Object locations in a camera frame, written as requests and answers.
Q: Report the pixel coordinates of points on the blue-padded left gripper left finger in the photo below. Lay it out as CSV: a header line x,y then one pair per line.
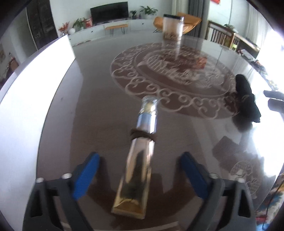
x,y
41,213

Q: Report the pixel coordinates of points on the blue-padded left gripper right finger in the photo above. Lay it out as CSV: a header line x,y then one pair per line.
x,y
238,213

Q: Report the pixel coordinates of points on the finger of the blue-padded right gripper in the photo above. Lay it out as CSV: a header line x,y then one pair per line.
x,y
277,106
274,95

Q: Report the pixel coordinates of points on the black fuzzy fabric item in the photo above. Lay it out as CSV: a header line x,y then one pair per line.
x,y
248,111

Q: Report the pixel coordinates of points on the gold tube with hair tie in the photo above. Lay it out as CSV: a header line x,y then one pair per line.
x,y
132,194

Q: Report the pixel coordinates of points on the wooden dining chair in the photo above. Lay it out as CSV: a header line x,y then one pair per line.
x,y
227,37

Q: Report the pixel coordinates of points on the white storage box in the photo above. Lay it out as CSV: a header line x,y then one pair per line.
x,y
25,101

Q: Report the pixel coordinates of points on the orange lounge chair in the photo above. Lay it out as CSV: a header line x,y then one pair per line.
x,y
190,22

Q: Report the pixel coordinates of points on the grey curtain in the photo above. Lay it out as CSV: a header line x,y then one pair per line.
x,y
200,9

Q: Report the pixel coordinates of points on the clear plastic jar with snacks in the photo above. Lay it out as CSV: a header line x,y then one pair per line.
x,y
172,27

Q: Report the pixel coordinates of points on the potted green plant right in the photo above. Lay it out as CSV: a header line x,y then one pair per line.
x,y
148,12

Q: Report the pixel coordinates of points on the potted green plant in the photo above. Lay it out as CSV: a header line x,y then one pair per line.
x,y
148,12
79,24

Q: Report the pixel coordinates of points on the white tv cabinet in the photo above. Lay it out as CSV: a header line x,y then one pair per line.
x,y
98,32

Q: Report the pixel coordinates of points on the wooden bench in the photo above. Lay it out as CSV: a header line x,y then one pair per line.
x,y
112,28

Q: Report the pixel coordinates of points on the red flower vase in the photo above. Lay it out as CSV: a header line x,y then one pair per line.
x,y
63,30

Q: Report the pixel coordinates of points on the black television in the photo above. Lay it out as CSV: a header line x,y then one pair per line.
x,y
109,12

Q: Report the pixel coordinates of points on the dark display cabinet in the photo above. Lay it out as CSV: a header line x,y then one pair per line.
x,y
41,22

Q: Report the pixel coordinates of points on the potted green plant left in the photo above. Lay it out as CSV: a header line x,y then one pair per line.
x,y
79,24

